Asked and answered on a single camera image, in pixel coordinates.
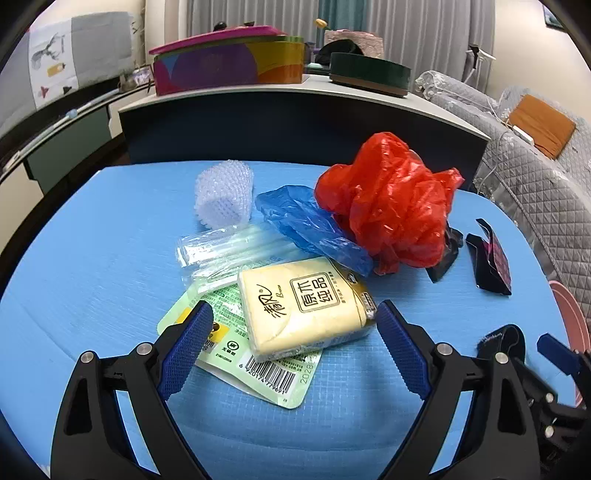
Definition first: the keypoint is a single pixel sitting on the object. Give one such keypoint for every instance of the white-topped dark cabinet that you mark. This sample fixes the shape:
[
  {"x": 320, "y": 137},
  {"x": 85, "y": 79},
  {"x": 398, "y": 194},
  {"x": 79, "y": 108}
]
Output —
[{"x": 286, "y": 134}]

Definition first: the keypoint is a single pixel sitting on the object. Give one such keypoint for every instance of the pink bin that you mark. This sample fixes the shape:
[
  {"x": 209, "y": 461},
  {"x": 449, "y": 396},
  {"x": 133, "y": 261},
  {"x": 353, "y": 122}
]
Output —
[{"x": 576, "y": 318}]

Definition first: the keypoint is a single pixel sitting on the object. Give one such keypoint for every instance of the clear plastic packet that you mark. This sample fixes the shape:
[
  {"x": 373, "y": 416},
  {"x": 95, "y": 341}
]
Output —
[{"x": 217, "y": 249}]

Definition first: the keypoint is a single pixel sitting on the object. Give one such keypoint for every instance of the dark green sideboard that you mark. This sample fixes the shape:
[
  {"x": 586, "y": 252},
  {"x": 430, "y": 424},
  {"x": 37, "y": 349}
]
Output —
[{"x": 60, "y": 147}]

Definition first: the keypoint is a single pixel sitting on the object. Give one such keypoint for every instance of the pink lace box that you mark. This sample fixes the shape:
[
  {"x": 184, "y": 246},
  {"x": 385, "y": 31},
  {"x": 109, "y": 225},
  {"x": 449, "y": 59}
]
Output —
[{"x": 367, "y": 41}]

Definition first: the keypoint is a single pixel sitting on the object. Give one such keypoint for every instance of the magenta box lid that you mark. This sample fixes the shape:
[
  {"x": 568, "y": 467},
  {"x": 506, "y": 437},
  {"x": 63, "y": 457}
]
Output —
[{"x": 221, "y": 37}]

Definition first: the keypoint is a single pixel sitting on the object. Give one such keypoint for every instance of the blue table mat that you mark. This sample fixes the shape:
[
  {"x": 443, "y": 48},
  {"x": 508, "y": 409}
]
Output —
[{"x": 92, "y": 277}]

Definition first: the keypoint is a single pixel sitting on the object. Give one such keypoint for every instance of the yellow tissue pack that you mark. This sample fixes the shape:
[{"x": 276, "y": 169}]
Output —
[{"x": 300, "y": 309}]

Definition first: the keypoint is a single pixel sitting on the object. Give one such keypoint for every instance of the white power adapter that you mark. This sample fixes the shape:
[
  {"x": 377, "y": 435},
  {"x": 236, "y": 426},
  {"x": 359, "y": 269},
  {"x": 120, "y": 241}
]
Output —
[{"x": 521, "y": 133}]

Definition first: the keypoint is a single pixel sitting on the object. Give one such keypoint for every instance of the bubble wrap roll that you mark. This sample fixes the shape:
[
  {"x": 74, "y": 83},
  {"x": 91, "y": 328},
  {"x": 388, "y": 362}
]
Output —
[{"x": 224, "y": 194}]

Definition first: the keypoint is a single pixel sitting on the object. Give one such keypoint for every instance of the colourful round box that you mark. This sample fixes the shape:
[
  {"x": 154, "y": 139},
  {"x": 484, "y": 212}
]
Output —
[{"x": 221, "y": 69}]

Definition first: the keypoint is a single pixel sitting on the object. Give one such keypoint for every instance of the blue plastic bag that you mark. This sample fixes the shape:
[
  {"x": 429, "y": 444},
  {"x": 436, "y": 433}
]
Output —
[{"x": 300, "y": 221}]

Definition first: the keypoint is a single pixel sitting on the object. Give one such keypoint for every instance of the black plastic wrapper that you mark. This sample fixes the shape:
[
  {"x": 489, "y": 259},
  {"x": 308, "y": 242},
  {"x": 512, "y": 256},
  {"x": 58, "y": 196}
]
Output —
[{"x": 442, "y": 265}]

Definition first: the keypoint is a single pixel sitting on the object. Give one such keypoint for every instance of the green wrapper packet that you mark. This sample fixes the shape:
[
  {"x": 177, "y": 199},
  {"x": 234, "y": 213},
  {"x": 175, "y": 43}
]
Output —
[{"x": 272, "y": 376}]

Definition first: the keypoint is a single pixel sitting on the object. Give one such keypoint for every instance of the dark cloth piece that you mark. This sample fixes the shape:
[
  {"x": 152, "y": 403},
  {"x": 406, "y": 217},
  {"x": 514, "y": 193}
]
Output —
[{"x": 505, "y": 339}]

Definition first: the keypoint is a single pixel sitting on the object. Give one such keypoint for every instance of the dark green round box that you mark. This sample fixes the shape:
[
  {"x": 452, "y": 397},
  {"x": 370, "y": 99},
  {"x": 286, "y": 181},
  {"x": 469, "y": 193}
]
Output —
[{"x": 369, "y": 70}]

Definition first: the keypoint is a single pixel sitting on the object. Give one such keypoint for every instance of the red plastic bag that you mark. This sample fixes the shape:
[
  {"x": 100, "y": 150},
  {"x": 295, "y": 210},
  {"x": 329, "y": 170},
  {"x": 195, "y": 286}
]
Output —
[{"x": 388, "y": 198}]

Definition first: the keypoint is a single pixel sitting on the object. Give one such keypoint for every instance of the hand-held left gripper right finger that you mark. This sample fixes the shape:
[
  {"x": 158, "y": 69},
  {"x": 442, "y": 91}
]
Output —
[{"x": 405, "y": 353}]

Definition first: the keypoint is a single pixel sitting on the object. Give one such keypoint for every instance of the black pink carton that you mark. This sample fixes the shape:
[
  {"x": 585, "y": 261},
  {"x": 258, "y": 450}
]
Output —
[{"x": 490, "y": 270}]

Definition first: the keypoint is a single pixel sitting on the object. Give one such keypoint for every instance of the striped curtain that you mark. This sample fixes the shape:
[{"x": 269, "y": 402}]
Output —
[{"x": 415, "y": 23}]

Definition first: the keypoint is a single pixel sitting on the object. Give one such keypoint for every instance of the grey quilted sofa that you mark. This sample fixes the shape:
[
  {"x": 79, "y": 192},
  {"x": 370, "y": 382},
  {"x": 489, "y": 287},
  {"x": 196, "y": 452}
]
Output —
[{"x": 531, "y": 198}]

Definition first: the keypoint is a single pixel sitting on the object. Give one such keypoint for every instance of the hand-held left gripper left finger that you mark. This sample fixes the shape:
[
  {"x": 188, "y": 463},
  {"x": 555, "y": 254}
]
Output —
[{"x": 184, "y": 353}]

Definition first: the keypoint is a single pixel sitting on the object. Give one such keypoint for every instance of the orange cloth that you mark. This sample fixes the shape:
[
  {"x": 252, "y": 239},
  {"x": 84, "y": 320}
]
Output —
[{"x": 545, "y": 124}]

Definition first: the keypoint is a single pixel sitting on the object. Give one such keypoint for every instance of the white stand device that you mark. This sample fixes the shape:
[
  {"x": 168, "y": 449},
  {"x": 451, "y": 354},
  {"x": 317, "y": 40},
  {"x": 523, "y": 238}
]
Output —
[{"x": 480, "y": 55}]

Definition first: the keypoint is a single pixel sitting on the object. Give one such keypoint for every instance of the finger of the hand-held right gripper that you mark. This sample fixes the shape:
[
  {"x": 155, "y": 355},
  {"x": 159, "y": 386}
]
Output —
[
  {"x": 554, "y": 410},
  {"x": 556, "y": 353}
]

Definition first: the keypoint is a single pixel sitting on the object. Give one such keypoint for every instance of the black cap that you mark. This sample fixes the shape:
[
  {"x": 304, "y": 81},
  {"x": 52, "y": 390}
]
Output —
[{"x": 337, "y": 50}]

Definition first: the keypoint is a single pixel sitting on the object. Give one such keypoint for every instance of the grey printed wall cloth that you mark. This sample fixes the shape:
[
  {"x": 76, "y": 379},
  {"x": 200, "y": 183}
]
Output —
[{"x": 51, "y": 55}]

